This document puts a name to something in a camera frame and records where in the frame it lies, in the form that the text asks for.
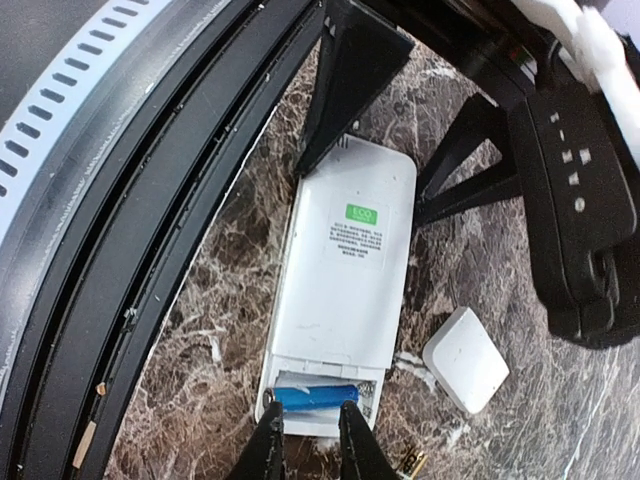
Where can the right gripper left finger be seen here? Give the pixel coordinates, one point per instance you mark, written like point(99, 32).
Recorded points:
point(262, 457)

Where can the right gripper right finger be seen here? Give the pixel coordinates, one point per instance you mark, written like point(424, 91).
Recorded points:
point(361, 455)

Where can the white remote control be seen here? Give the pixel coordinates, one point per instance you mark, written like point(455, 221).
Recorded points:
point(337, 306)

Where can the white slotted cable duct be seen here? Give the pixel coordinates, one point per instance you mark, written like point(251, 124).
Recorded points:
point(55, 97)

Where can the gold battery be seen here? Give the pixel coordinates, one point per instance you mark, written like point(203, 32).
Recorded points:
point(411, 464)

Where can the blue battery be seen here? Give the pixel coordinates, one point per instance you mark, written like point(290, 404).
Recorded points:
point(313, 398)

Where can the white battery cover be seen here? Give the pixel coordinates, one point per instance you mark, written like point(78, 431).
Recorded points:
point(465, 361)

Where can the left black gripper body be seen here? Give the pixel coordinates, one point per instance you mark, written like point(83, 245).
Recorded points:
point(490, 42)

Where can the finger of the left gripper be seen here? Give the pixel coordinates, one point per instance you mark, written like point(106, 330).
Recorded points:
point(477, 121)
point(360, 54)

